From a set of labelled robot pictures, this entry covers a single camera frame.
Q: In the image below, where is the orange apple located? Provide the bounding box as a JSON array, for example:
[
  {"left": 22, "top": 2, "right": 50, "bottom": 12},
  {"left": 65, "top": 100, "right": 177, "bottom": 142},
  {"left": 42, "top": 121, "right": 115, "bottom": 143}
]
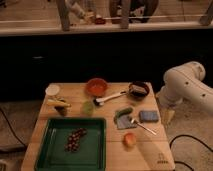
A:
[{"left": 123, "top": 133, "right": 136, "bottom": 148}]

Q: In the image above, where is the green plastic tray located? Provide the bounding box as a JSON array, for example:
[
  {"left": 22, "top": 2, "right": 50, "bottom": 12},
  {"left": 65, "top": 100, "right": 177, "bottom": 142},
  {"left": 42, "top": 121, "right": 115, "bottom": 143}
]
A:
[{"left": 34, "top": 118, "right": 106, "bottom": 171}]

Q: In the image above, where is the small brown cup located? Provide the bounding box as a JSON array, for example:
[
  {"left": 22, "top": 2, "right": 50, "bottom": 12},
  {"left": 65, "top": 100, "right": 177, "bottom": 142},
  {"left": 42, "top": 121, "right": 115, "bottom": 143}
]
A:
[{"left": 55, "top": 106, "right": 67, "bottom": 116}]

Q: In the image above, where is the green cucumber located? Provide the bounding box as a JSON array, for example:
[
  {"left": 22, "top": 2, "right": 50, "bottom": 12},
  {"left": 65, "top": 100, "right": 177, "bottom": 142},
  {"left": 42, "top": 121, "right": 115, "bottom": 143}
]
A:
[{"left": 114, "top": 107, "right": 133, "bottom": 122}]

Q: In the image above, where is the dark bowl with food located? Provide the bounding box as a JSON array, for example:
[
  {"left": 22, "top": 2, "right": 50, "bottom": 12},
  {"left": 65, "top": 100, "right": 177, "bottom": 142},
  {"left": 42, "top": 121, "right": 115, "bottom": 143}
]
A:
[{"left": 129, "top": 81, "right": 150, "bottom": 98}]

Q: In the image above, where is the grey cloth square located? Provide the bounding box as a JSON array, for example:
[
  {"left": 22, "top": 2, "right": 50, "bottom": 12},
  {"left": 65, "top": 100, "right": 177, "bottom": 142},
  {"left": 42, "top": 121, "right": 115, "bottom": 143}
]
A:
[{"left": 117, "top": 115, "right": 137, "bottom": 130}]

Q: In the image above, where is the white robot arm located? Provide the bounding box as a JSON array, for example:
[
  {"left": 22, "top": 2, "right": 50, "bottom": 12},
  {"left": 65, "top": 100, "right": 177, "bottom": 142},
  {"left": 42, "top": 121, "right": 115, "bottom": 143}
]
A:
[{"left": 156, "top": 61, "right": 213, "bottom": 126}]

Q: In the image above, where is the black cable right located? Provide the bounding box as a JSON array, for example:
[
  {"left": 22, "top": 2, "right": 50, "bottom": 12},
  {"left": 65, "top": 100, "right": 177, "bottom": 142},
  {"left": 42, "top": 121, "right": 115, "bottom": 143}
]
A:
[{"left": 168, "top": 134, "right": 213, "bottom": 171}]

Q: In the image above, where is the yellow banana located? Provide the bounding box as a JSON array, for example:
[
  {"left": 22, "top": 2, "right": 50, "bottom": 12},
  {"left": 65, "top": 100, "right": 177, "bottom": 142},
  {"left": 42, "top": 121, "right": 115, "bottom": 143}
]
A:
[{"left": 47, "top": 99, "right": 71, "bottom": 107}]

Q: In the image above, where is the blue sponge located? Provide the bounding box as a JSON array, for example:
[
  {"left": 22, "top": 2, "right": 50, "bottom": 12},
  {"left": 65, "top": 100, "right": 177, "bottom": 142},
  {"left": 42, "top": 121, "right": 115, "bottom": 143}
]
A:
[{"left": 139, "top": 110, "right": 159, "bottom": 122}]

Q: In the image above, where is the black cable left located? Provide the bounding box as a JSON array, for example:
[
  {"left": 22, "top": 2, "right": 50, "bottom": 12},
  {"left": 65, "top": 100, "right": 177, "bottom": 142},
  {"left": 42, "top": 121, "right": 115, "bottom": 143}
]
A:
[{"left": 0, "top": 108, "right": 28, "bottom": 154}]

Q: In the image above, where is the black cable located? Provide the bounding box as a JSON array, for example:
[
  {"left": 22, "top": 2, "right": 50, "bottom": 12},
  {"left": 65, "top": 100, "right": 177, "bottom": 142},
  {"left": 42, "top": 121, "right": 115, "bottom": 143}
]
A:
[
  {"left": 0, "top": 108, "right": 28, "bottom": 154},
  {"left": 168, "top": 134, "right": 213, "bottom": 171}
]

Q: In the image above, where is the orange bowl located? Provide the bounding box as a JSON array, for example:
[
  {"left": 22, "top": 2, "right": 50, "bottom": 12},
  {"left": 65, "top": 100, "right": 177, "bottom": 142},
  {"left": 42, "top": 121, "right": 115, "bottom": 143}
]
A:
[{"left": 85, "top": 78, "right": 108, "bottom": 97}]

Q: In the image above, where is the dark red grapes bunch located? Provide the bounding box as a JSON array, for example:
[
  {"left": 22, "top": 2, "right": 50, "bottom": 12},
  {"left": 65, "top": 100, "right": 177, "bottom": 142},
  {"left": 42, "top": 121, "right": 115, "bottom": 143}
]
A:
[{"left": 65, "top": 128, "right": 87, "bottom": 152}]

